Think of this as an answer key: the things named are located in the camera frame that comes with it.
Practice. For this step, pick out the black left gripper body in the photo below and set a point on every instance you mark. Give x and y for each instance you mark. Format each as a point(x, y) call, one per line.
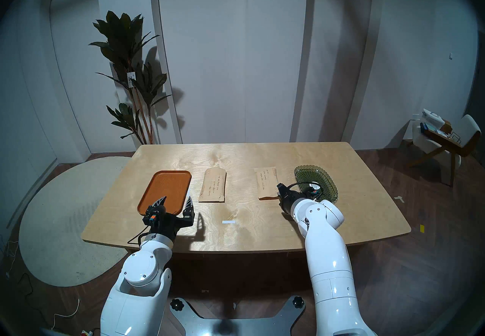
point(165, 221)

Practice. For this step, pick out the black base knob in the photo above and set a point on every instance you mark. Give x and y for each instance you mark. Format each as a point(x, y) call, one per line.
point(298, 302)
point(176, 304)

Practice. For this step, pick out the brown envelope with open flap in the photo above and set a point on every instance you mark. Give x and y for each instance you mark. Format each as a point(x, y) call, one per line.
point(213, 185)

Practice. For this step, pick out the tall dark green plant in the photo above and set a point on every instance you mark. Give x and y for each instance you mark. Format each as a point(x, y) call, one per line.
point(121, 43)

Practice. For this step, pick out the orange wooden tray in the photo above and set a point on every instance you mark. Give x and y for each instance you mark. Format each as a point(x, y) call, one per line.
point(165, 189)

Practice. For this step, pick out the brown handwritten envelope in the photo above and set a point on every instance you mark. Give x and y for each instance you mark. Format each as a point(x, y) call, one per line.
point(266, 181)

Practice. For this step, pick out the cream wooden armchair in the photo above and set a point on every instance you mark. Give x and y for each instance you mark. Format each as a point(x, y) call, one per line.
point(470, 128)

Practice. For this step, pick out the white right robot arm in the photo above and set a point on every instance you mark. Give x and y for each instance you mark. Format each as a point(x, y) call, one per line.
point(329, 263)

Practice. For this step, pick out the light wooden table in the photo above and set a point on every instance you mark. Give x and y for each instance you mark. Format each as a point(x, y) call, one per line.
point(246, 233)

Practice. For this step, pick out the green glass tray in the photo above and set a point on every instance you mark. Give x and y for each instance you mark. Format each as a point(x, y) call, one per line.
point(307, 176)

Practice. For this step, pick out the white plant tag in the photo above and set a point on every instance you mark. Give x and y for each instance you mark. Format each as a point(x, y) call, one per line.
point(131, 79)

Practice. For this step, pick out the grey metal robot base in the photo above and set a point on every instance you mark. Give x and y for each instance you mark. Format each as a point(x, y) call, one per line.
point(212, 324)

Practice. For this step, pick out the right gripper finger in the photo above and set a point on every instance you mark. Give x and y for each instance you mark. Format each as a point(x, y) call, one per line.
point(282, 191)

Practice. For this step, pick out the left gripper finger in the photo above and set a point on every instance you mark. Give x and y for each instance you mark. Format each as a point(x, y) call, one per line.
point(189, 208)
point(159, 202)

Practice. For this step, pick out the beige oval rug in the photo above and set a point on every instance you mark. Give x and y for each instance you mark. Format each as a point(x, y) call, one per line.
point(64, 206)

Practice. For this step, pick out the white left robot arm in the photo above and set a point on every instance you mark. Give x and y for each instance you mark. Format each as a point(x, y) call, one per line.
point(144, 270)

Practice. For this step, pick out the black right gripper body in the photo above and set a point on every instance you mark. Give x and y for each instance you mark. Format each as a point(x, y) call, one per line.
point(291, 200)

